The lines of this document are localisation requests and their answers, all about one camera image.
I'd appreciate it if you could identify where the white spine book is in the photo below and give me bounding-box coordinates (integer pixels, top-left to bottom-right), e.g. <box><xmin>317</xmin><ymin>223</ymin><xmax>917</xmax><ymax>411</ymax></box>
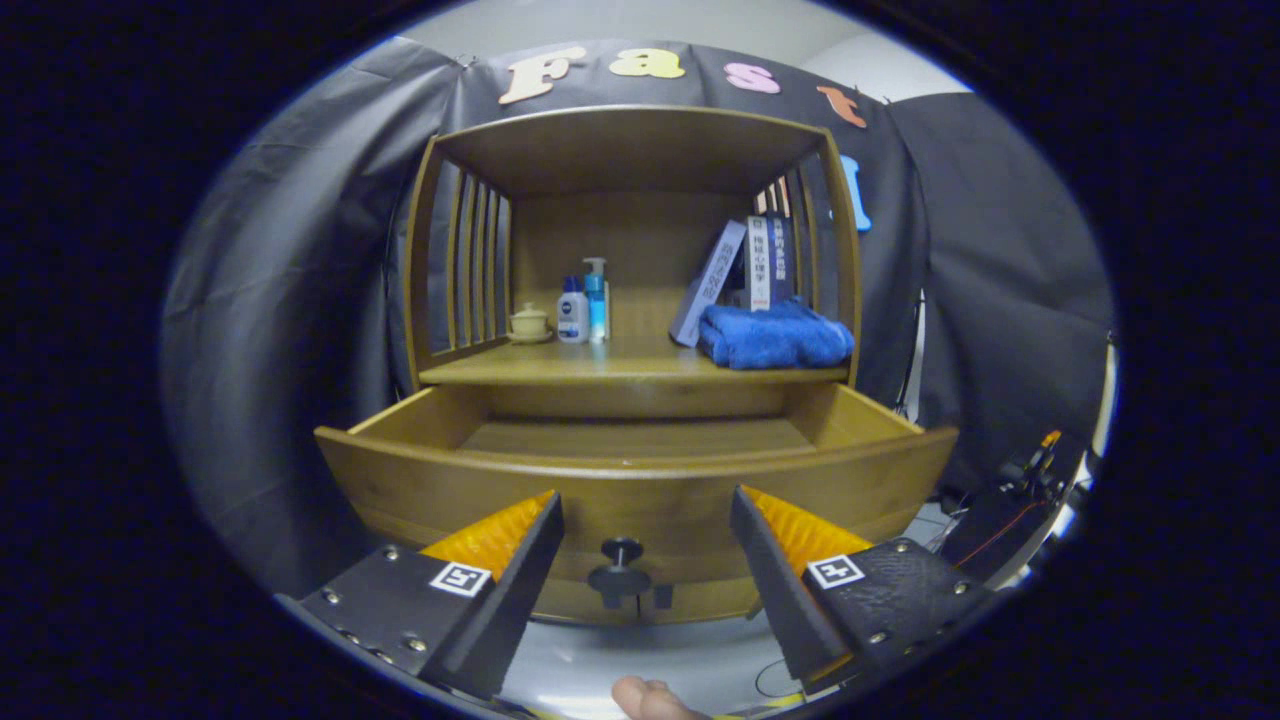
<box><xmin>745</xmin><ymin>216</ymin><xmax>774</xmax><ymax>311</ymax></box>

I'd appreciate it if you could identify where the wooden cabinet door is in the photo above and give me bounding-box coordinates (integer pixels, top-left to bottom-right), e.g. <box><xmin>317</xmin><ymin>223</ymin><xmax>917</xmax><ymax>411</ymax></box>
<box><xmin>640</xmin><ymin>575</ymin><xmax>766</xmax><ymax>623</ymax></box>
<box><xmin>530</xmin><ymin>578</ymin><xmax>641</xmax><ymax>628</ymax></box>

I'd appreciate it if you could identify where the dark blue book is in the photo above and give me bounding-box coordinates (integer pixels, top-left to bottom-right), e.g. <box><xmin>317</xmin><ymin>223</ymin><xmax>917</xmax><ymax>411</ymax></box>
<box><xmin>768</xmin><ymin>212</ymin><xmax>798</xmax><ymax>306</ymax></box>

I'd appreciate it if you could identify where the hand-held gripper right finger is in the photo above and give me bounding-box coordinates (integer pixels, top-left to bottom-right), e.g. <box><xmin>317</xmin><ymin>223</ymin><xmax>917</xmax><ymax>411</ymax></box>
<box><xmin>728</xmin><ymin>486</ymin><xmax>996</xmax><ymax>698</ymax></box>

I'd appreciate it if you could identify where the folded blue towel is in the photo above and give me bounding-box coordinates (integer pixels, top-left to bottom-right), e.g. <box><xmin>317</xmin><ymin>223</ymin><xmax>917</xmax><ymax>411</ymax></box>
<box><xmin>697</xmin><ymin>300</ymin><xmax>856</xmax><ymax>371</ymax></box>

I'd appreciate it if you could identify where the wooden countertop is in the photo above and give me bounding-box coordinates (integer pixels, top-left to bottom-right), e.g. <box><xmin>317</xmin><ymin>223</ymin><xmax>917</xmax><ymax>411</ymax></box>
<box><xmin>418</xmin><ymin>335</ymin><xmax>851</xmax><ymax>388</ymax></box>

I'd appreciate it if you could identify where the wooden drawer with black knob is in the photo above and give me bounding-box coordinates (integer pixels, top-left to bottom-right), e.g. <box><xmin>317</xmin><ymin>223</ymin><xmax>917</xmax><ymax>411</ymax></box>
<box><xmin>313</xmin><ymin>383</ymin><xmax>961</xmax><ymax>609</ymax></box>

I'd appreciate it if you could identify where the white lotion bottle blue cap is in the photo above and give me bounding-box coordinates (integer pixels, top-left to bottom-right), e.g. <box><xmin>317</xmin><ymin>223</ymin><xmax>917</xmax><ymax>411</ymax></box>
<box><xmin>557</xmin><ymin>275</ymin><xmax>591</xmax><ymax>345</ymax></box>

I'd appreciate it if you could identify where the grey leaning book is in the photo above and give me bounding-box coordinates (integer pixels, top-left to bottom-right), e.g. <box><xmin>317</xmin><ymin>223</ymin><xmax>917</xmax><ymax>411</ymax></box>
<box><xmin>668</xmin><ymin>220</ymin><xmax>749</xmax><ymax>348</ymax></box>

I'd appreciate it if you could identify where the beige lidded tea cup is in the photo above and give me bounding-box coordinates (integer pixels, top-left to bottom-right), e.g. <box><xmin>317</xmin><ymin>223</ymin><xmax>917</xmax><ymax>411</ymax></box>
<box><xmin>506</xmin><ymin>302</ymin><xmax>554</xmax><ymax>345</ymax></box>

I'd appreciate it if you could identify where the blue pump bottle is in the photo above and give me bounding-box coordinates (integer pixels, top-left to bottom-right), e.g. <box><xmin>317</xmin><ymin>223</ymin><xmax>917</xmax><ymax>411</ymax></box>
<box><xmin>582</xmin><ymin>257</ymin><xmax>611</xmax><ymax>343</ymax></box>

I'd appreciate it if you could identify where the black backdrop cloth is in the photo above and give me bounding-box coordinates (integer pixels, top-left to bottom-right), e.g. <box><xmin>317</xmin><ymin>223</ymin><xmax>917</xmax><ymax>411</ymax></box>
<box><xmin>160</xmin><ymin>35</ymin><xmax>1116</xmax><ymax>601</ymax></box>

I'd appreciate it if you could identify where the black equipment with orange part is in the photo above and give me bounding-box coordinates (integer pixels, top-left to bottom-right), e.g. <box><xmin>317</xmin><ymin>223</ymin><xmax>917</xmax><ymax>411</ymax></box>
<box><xmin>940</xmin><ymin>430</ymin><xmax>1081</xmax><ymax>586</ymax></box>

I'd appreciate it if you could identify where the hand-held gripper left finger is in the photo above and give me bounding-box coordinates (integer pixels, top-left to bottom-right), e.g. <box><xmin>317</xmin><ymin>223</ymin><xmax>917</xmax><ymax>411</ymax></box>
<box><xmin>275</xmin><ymin>490</ymin><xmax>567</xmax><ymax>703</ymax></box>

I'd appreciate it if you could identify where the wooden cabinet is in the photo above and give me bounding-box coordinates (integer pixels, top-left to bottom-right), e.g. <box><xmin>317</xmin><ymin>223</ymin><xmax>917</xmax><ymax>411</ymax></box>
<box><xmin>403</xmin><ymin>105</ymin><xmax>863</xmax><ymax>629</ymax></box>

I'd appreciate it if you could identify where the white object with black strap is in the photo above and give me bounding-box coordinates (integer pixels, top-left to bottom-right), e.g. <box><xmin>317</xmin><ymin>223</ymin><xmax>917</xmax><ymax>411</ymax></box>
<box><xmin>1088</xmin><ymin>340</ymin><xmax>1119</xmax><ymax>461</ymax></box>

